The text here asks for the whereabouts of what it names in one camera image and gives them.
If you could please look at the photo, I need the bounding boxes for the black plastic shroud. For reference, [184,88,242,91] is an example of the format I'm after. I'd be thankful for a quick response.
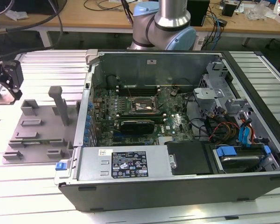
[165,140,212,176]

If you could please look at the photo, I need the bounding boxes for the blue expansion slot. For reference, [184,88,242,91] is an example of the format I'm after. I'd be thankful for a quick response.
[112,133,131,140]

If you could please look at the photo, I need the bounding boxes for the silver metal drive cage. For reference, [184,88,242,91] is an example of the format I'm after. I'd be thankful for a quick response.
[192,61,256,124]

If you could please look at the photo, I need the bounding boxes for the grey parts rack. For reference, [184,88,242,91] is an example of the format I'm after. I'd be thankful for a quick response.
[2,85,81,165]

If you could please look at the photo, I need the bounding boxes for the red yellow wire bundle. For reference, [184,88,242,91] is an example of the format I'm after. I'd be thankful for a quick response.
[209,121,240,142]

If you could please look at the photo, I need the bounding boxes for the green RAM stick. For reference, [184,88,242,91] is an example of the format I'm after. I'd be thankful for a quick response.
[10,139,63,143]

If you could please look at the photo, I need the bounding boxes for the green motherboard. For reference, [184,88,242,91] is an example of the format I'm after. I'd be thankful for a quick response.
[92,86,196,147]

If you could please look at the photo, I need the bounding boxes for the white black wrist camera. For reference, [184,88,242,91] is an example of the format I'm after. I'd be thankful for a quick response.
[0,59,23,105]

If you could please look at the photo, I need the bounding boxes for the tall black box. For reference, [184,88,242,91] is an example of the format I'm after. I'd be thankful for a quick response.
[190,0,210,27]

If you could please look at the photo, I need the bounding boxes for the silver chipset heatsink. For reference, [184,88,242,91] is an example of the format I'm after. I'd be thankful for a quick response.
[158,136,174,145]

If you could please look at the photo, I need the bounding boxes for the wooden desk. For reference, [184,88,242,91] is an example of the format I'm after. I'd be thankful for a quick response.
[0,0,280,50]

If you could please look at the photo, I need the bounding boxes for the large black box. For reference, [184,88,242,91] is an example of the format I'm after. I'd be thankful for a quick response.
[0,0,68,14]

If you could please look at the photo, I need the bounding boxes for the small black device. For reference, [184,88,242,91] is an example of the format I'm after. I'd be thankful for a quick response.
[221,1,237,17]

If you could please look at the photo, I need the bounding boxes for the silver power supply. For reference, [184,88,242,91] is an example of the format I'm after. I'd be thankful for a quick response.
[76,146,173,182]

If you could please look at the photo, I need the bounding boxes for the black open PC case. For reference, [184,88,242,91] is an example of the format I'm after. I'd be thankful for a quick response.
[53,49,280,212]

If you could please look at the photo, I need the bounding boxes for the hard disk in blue carrier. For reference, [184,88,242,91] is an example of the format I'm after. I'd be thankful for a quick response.
[213,144,271,174]

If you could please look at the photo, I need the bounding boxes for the clear plastic bags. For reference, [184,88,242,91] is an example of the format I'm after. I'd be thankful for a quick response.
[244,4,275,21]

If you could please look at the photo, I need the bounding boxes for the blue wire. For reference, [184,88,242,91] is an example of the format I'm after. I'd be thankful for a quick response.
[244,125,254,147]
[238,126,247,147]

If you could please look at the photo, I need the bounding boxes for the black graphics card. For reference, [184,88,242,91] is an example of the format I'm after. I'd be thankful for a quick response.
[98,116,156,135]

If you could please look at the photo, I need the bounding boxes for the white crumpled paper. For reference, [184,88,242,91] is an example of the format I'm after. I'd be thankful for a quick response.
[4,9,29,21]

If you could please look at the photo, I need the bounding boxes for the grey case latch handle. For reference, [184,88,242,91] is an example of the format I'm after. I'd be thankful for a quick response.
[85,49,100,65]

